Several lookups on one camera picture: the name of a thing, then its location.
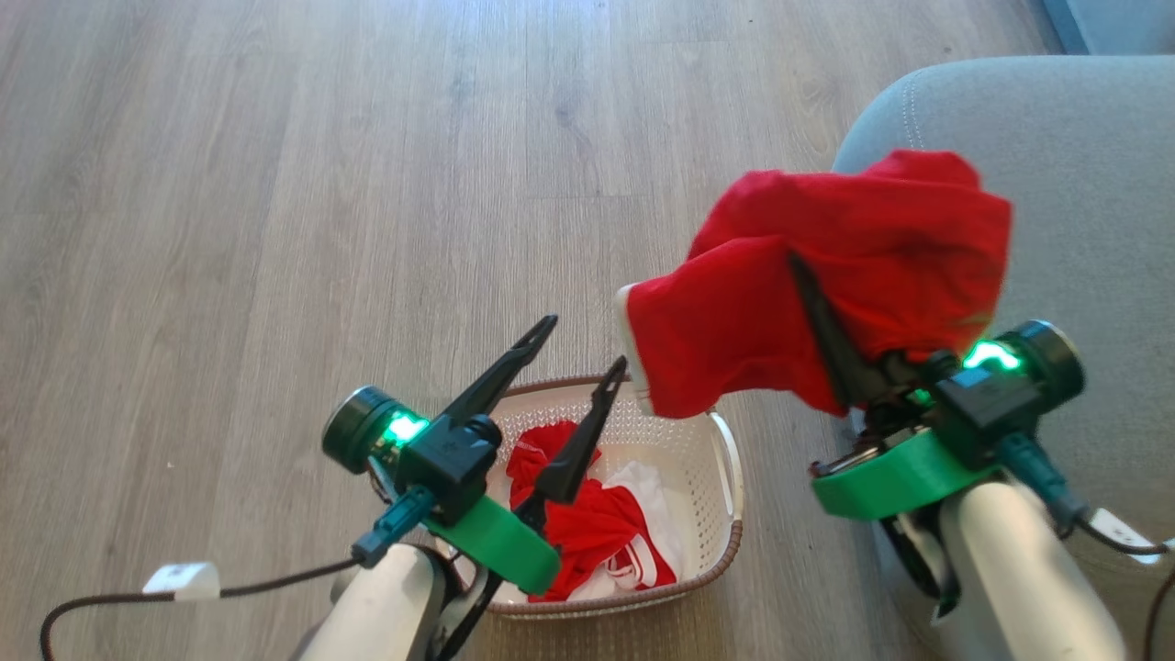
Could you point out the grey fabric sofa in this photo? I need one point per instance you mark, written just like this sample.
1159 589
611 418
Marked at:
1083 211

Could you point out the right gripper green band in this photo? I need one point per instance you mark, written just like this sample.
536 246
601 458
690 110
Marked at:
895 477

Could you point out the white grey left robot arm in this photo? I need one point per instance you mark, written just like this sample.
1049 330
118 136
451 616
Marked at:
376 606

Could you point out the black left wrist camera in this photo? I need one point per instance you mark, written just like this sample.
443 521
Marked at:
450 464

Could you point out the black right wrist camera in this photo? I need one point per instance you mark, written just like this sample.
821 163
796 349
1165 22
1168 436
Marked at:
982 408

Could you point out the plain red garment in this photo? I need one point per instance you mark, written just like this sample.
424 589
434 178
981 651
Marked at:
881 248

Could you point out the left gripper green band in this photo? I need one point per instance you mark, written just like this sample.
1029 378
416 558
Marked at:
363 427

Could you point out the red and white garment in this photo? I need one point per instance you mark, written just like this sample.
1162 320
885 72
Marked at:
601 542

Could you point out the white perforated laundry basket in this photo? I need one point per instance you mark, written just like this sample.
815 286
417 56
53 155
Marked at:
707 477

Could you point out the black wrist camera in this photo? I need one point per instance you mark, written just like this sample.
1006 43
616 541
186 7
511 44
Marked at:
982 408
450 464

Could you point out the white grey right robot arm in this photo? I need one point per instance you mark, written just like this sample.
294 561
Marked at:
1019 569

